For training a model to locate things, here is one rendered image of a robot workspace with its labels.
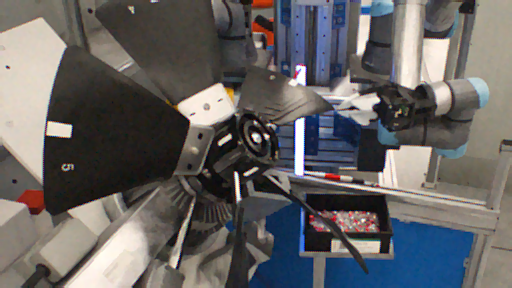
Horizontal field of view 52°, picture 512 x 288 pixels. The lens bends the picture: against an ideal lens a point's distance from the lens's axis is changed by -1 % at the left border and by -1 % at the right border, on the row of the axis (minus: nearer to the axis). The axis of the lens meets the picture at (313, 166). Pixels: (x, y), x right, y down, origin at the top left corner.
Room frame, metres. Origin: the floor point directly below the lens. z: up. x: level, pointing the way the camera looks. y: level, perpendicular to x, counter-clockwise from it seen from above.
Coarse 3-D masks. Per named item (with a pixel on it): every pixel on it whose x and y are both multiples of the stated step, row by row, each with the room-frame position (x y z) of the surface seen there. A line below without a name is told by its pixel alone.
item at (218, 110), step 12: (216, 84) 0.89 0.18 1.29; (204, 96) 0.88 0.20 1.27; (216, 96) 0.88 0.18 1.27; (180, 108) 0.86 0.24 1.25; (192, 108) 0.86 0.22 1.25; (216, 108) 0.86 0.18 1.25; (228, 108) 0.87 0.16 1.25; (192, 120) 0.84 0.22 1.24; (204, 120) 0.85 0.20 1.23; (216, 120) 0.85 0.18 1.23
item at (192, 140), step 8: (192, 128) 0.76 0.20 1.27; (200, 128) 0.77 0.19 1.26; (208, 128) 0.78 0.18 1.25; (192, 136) 0.76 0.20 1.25; (208, 136) 0.78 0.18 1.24; (184, 144) 0.75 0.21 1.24; (192, 144) 0.76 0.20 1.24; (200, 144) 0.77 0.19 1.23; (208, 144) 0.78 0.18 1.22; (184, 152) 0.74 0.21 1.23; (200, 152) 0.77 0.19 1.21; (184, 160) 0.74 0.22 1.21; (192, 160) 0.76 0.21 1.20; (200, 160) 0.77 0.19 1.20; (184, 168) 0.74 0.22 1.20; (192, 168) 0.76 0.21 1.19; (200, 168) 0.77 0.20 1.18
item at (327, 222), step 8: (296, 200) 0.83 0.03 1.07; (304, 208) 0.85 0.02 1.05; (312, 208) 0.83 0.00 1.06; (320, 216) 0.82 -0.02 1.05; (328, 224) 0.81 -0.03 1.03; (336, 232) 0.81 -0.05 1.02; (344, 240) 0.81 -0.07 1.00; (352, 248) 0.81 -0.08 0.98; (360, 256) 0.81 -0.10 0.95; (360, 264) 0.77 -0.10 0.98; (368, 272) 0.77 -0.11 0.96
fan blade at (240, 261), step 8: (240, 208) 0.68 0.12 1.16; (240, 216) 0.66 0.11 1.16; (240, 224) 0.65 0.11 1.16; (240, 232) 0.64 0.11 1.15; (240, 240) 0.63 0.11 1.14; (240, 248) 0.61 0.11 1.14; (232, 256) 0.57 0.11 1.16; (240, 256) 0.60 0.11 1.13; (232, 264) 0.56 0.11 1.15; (240, 264) 0.59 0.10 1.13; (232, 272) 0.55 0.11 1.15; (240, 272) 0.58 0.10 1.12; (232, 280) 0.54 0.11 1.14; (240, 280) 0.57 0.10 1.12
